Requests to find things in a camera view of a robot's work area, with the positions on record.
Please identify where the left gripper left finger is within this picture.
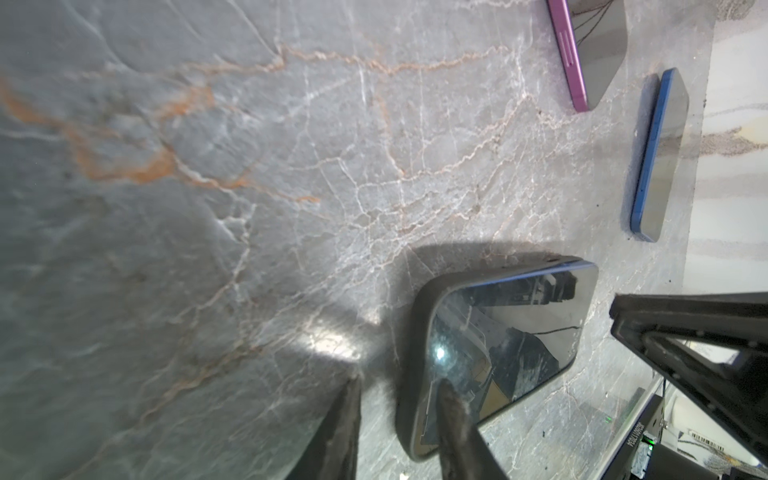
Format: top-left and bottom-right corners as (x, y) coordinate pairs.
(286, 375), (362, 480)

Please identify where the black phone purple edge far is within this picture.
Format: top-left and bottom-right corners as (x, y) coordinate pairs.
(547, 0), (628, 113)

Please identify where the black phone blue edge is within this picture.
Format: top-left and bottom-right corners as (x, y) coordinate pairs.
(418, 259), (600, 448)
(630, 68), (690, 243)

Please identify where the black phone case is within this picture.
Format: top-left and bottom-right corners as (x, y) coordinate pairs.
(394, 254), (586, 463)

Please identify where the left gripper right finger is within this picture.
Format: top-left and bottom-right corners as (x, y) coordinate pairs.
(436, 379), (508, 480)

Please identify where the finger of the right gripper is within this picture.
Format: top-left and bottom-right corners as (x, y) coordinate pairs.
(609, 292), (767, 463)

